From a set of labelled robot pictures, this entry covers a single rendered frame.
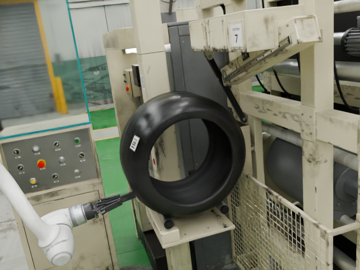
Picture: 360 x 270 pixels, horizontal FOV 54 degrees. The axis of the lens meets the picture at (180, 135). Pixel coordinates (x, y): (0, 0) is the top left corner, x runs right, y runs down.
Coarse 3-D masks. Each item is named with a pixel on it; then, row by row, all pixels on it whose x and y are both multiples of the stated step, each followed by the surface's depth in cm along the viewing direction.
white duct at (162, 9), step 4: (160, 0) 225; (164, 0) 224; (168, 0) 223; (176, 0) 227; (160, 4) 228; (164, 4) 226; (168, 4) 226; (172, 4) 227; (160, 8) 230; (164, 8) 228; (168, 8) 228; (172, 8) 229; (168, 12) 231
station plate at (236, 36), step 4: (236, 24) 129; (240, 24) 127; (232, 28) 133; (236, 28) 130; (240, 28) 127; (232, 32) 133; (236, 32) 131; (240, 32) 128; (232, 36) 134; (236, 36) 131; (240, 36) 128; (232, 40) 135; (236, 40) 132; (240, 40) 129; (232, 44) 135; (236, 44) 132; (240, 44) 130
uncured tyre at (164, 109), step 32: (160, 96) 164; (192, 96) 155; (128, 128) 160; (160, 128) 148; (224, 128) 157; (128, 160) 151; (224, 160) 186; (160, 192) 184; (192, 192) 187; (224, 192) 165
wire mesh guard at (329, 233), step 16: (256, 192) 176; (272, 192) 159; (272, 208) 163; (320, 224) 130; (240, 240) 210; (256, 240) 187; (288, 240) 154; (304, 240) 142; (320, 240) 131; (240, 256) 215; (272, 256) 173; (288, 256) 157; (320, 256) 133
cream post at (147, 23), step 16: (144, 0) 171; (144, 16) 173; (160, 16) 176; (144, 32) 175; (160, 32) 177; (144, 48) 177; (160, 48) 179; (144, 64) 178; (160, 64) 181; (144, 80) 182; (160, 80) 183; (144, 96) 190; (160, 144) 191; (176, 144) 194; (160, 160) 193; (176, 160) 196; (160, 176) 195; (176, 176) 198; (176, 256) 210
